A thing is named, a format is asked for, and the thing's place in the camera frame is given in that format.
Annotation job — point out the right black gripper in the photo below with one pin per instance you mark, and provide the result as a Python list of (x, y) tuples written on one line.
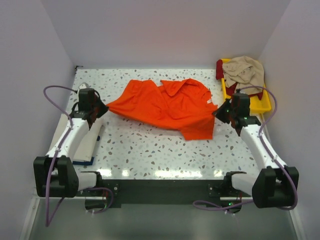
[(218, 113)]

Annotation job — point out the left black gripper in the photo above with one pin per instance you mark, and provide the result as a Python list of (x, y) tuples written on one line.
[(104, 109)]

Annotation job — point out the orange t shirt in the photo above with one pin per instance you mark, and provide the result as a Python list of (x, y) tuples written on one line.
[(185, 106)]

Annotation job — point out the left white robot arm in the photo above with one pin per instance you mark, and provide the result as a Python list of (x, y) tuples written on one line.
[(54, 173)]

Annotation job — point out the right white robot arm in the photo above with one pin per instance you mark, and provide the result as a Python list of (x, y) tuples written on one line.
[(277, 183)]

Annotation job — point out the dark red t shirt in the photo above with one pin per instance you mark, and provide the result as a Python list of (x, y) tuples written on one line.
[(231, 89)]

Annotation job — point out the yellow plastic tray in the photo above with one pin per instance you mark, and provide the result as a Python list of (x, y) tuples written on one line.
[(256, 106)]

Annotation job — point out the beige t shirt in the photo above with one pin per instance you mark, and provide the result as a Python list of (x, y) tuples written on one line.
[(243, 72)]

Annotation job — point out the folded cream t shirt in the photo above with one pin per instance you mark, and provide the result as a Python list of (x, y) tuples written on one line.
[(63, 122)]

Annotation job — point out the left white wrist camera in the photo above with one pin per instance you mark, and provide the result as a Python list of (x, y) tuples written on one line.
[(84, 85)]

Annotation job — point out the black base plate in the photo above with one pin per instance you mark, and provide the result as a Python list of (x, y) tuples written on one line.
[(170, 191)]

